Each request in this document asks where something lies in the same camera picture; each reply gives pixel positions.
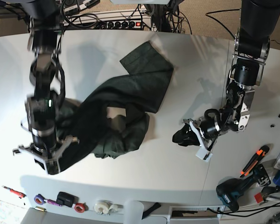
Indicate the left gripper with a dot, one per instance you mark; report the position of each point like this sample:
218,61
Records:
200,133

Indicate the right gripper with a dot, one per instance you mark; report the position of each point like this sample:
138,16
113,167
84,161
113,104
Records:
50,160

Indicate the dark green t-shirt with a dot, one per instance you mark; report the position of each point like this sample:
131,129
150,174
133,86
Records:
114,119

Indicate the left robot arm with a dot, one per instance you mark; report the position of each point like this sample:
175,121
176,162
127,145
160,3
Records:
258,20

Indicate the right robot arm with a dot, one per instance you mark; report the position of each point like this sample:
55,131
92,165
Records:
48,78

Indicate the purple tape roll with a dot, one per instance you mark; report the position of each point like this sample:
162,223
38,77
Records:
39,199

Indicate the red black screwdriver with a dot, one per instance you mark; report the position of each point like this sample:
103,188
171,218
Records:
19,194

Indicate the red tape roll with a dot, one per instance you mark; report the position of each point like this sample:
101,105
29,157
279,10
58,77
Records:
79,207

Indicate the clear tape dispenser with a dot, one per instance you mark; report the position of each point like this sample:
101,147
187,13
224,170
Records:
106,207

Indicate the orange black utility knife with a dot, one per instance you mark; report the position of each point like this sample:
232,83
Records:
255,159

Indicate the white paper roll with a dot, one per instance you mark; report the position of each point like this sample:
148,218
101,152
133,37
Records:
133,211

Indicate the red square tag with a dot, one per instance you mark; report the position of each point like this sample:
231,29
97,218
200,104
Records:
258,198

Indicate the black power strip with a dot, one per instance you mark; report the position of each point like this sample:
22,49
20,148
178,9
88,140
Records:
122,25

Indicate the black action camera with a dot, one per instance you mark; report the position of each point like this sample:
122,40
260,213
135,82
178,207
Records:
65,199

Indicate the teal black cordless drill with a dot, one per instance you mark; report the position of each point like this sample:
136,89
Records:
231,190

